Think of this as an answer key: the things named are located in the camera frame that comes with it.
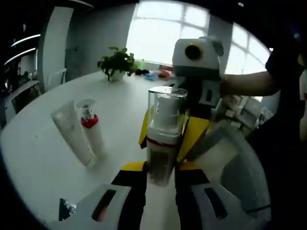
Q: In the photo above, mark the green black skincare sachet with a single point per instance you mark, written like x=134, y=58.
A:
x=67, y=209

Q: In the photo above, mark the tall white skincare tube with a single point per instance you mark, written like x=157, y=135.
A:
x=72, y=134

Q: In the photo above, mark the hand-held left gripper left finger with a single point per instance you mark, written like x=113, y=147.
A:
x=129, y=191

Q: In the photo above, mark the dark red bag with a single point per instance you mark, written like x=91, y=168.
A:
x=139, y=72

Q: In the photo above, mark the potted green plant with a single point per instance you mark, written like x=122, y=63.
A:
x=117, y=62

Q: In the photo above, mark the blue plastic bag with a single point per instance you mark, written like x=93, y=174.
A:
x=151, y=76

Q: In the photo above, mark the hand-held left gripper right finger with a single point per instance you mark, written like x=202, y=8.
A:
x=189, y=191

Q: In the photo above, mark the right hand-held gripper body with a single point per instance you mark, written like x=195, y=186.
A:
x=208, y=64

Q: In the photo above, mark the clear cap skincare bottle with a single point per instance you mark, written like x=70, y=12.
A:
x=160, y=153

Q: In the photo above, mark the person's right hand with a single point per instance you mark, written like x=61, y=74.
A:
x=230, y=85

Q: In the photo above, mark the green bottle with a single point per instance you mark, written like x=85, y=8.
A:
x=142, y=64

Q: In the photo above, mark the red collar pump skincare bottle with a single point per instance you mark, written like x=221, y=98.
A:
x=94, y=139

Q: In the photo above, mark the grey white office chair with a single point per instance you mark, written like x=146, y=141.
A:
x=239, y=153

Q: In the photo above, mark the white office desk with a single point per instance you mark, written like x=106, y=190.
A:
x=24, y=86

